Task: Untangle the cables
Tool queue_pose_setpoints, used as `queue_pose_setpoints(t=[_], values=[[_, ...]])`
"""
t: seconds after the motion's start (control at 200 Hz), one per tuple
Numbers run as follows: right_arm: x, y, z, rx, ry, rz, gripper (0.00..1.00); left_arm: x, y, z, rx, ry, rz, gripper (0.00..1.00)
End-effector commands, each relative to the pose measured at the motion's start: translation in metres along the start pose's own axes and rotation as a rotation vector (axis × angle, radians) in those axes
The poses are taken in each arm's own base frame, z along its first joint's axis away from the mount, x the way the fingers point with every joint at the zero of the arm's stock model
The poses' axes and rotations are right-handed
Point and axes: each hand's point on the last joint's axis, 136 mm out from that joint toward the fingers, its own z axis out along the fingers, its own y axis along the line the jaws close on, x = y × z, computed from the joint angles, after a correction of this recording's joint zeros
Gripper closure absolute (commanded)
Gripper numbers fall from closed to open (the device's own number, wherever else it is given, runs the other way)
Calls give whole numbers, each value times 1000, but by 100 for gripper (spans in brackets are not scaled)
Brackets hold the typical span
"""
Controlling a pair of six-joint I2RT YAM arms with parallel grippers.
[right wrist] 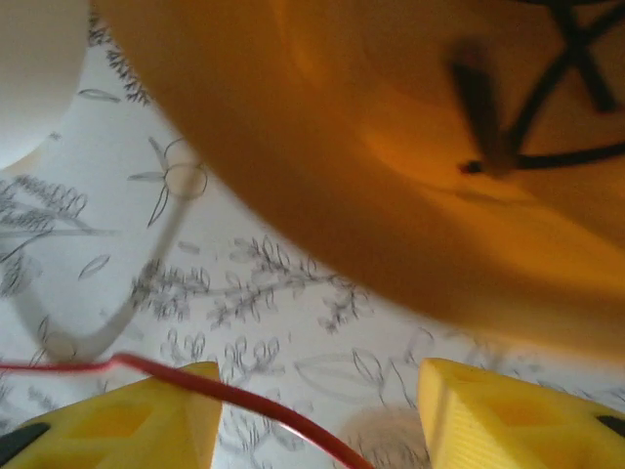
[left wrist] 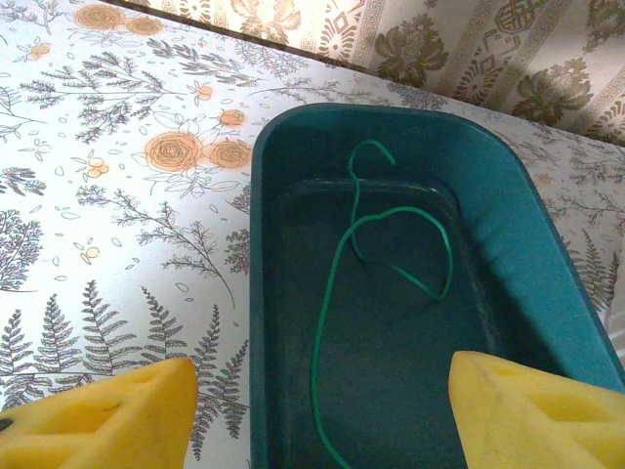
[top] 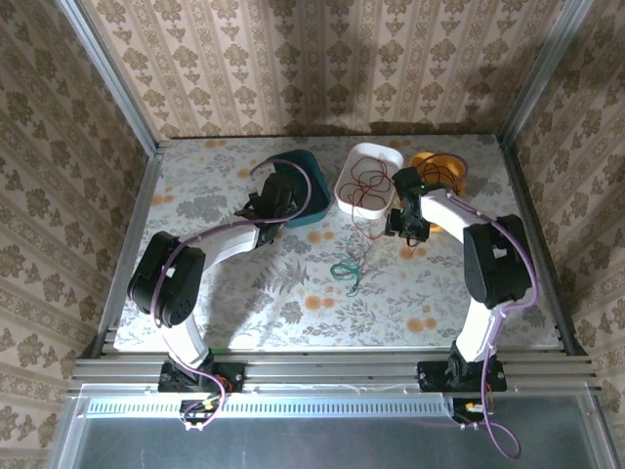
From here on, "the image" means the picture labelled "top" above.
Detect teal plastic bin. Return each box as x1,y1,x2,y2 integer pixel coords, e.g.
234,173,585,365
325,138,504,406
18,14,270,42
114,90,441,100
266,149,331,230

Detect orange plastic bin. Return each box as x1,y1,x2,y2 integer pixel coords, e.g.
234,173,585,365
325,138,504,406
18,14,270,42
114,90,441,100
407,151,468,234

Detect coloured wires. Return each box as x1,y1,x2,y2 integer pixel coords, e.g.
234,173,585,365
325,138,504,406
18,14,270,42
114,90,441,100
330,253,372,298

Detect white plastic bin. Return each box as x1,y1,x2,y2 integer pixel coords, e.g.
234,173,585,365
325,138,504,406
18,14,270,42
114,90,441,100
334,142,405,220

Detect black power connector block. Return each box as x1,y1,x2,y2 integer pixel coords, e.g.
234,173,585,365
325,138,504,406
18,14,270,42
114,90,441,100
451,398,495,431
179,398,220,434

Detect grey metal panel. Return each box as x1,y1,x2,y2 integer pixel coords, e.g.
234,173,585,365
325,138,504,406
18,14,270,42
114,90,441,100
48,385,619,469

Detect aluminium table side rail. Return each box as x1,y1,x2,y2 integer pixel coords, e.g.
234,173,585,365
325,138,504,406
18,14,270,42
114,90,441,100
496,134,590,358
90,141,165,361

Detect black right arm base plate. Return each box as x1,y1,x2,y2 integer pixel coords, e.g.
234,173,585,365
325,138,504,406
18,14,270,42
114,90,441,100
417,360,508,394

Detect aluminium frame rail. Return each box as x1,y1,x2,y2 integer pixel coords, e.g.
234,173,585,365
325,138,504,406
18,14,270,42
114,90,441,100
67,352,603,395

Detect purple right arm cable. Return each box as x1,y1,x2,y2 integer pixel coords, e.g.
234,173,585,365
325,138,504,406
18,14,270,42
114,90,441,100
441,158,541,460

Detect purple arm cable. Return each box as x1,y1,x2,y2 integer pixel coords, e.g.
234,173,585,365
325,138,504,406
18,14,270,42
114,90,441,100
441,158,541,460
150,158,314,434

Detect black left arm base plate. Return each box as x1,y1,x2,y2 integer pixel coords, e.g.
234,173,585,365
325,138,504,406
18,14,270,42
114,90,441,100
158,361,244,395

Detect aluminium frame post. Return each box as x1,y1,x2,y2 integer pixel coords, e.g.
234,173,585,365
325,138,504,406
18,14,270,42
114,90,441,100
496,0,596,148
56,0,162,156

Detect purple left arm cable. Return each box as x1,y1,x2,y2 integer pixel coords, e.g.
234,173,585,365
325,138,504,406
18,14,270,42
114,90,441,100
150,158,314,434

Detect slotted grey cable duct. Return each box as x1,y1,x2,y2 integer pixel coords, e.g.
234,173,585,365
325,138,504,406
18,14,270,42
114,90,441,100
80,394,455,419

